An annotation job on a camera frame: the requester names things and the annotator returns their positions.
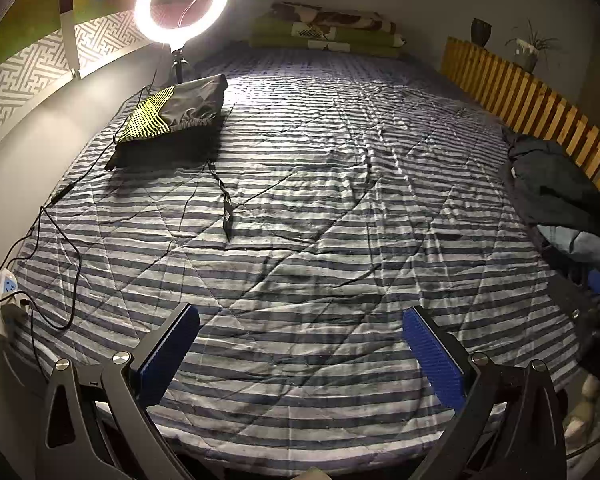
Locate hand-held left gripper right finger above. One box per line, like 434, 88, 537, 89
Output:
401, 306, 568, 480

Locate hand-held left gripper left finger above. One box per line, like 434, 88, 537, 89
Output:
42, 302, 201, 480

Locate dark grey pants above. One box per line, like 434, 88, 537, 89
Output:
500, 127, 600, 241

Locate person's right hand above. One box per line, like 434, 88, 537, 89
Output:
565, 374, 600, 453

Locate light denim garment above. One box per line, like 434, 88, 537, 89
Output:
535, 224, 600, 268

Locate white plug adapter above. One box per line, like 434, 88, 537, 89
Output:
0, 297, 31, 341

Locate white blue power strip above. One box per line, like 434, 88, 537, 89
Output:
0, 267, 21, 306

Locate striped blanket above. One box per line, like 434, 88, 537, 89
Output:
10, 47, 581, 466

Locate wooden slat fence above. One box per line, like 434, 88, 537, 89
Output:
440, 36, 600, 211

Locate potted plant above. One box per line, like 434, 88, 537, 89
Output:
505, 20, 561, 73

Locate folded black yellow shorts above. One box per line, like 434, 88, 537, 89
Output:
105, 74, 236, 241

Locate dark vase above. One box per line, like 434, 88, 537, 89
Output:
471, 17, 493, 47

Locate black tripod stand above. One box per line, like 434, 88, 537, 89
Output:
167, 40, 188, 86

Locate folded green floral quilt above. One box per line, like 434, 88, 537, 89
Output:
250, 1, 408, 58

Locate slanted wall post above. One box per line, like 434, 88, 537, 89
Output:
57, 0, 83, 81

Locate white ring light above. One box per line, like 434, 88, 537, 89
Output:
134, 0, 229, 43

